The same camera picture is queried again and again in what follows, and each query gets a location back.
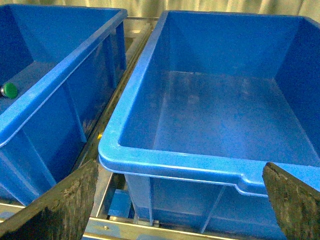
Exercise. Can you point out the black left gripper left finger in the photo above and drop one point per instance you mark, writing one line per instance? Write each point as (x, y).
(62, 213)

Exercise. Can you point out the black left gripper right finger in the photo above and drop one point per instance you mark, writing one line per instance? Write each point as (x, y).
(296, 205)

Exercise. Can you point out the blue middle bin with buttons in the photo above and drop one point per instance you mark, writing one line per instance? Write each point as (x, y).
(65, 62)

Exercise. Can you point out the blue empty right bin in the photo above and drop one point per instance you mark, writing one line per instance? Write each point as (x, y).
(212, 99)

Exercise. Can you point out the metal shelf front rail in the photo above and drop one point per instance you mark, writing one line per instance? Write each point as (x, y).
(117, 228)

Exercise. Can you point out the metal divider rail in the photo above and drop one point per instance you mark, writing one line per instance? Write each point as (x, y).
(137, 31)

